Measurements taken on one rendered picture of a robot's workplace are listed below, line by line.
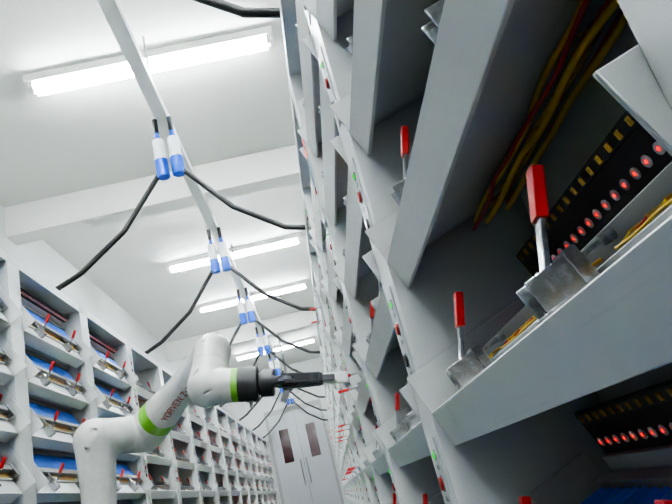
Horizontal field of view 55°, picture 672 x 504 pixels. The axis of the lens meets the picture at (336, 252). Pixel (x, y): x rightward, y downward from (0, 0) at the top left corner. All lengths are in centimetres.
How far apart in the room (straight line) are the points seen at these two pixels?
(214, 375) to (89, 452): 49
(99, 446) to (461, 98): 175
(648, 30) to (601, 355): 16
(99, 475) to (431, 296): 143
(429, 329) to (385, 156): 25
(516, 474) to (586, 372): 45
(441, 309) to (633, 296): 55
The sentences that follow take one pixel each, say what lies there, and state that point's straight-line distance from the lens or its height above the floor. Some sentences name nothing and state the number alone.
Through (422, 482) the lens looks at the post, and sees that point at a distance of 149.
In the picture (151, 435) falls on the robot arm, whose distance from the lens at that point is 211.
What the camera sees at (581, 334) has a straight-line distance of 34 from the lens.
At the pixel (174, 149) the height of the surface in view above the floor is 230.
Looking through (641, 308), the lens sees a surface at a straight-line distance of 29.
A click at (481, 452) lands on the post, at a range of 80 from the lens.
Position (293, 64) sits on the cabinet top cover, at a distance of 180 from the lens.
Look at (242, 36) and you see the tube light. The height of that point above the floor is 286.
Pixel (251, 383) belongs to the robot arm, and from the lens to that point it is 174.
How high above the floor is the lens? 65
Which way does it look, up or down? 20 degrees up
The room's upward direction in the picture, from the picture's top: 15 degrees counter-clockwise
